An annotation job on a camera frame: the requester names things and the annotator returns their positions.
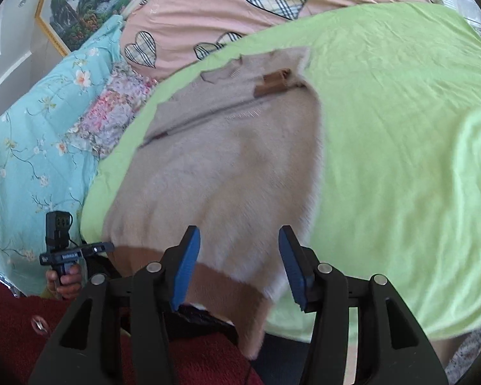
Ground pink quilt with plaid hearts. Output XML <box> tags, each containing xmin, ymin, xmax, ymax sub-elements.
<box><xmin>119</xmin><ymin>0</ymin><xmax>450</xmax><ymax>80</ymax></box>

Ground pink floral pillow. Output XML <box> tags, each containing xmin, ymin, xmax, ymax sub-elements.
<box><xmin>66</xmin><ymin>61</ymin><xmax>159</xmax><ymax>160</ymax></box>

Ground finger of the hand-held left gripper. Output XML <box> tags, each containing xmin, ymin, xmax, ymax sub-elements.
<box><xmin>82</xmin><ymin>242</ymin><xmax>115</xmax><ymax>258</ymax></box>

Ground white door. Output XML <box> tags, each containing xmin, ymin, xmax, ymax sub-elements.
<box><xmin>0</xmin><ymin>0</ymin><xmax>45</xmax><ymax>107</ymax></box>

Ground person's left hand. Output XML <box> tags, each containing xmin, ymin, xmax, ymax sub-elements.
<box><xmin>46</xmin><ymin>264</ymin><xmax>83</xmax><ymax>300</ymax></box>

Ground light green bed sheet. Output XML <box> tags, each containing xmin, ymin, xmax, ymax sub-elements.
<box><xmin>81</xmin><ymin>2</ymin><xmax>481</xmax><ymax>343</ymax></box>

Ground framed landscape painting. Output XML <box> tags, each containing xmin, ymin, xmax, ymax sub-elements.
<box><xmin>35</xmin><ymin>0</ymin><xmax>161</xmax><ymax>57</ymax></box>

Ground beige knit sweater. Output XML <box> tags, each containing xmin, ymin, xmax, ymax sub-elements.
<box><xmin>102</xmin><ymin>46</ymin><xmax>325</xmax><ymax>361</ymax></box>

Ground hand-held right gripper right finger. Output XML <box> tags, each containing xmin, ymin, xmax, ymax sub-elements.
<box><xmin>278</xmin><ymin>226</ymin><xmax>450</xmax><ymax>385</ymax></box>

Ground dark red clothing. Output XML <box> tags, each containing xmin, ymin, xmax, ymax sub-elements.
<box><xmin>0</xmin><ymin>281</ymin><xmax>265</xmax><ymax>385</ymax></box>

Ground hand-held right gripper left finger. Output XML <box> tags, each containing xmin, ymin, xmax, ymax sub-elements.
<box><xmin>27</xmin><ymin>225</ymin><xmax>201</xmax><ymax>385</ymax></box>

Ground light blue floral quilt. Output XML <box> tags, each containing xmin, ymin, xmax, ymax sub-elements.
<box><xmin>0</xmin><ymin>14</ymin><xmax>125</xmax><ymax>295</ymax></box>

